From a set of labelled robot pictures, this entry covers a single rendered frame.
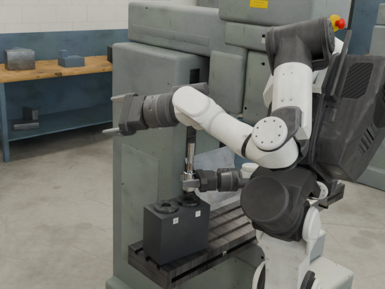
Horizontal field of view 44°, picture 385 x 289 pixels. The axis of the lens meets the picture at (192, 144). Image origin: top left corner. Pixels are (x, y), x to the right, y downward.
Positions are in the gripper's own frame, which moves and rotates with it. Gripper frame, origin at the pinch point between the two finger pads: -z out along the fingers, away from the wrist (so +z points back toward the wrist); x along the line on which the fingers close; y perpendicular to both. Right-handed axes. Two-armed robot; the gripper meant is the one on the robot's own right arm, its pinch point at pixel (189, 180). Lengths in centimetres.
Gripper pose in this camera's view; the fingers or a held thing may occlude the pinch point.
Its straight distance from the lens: 176.4
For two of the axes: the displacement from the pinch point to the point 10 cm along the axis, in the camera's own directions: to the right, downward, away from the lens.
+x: 1.7, 3.3, -9.3
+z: 9.8, -0.1, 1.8
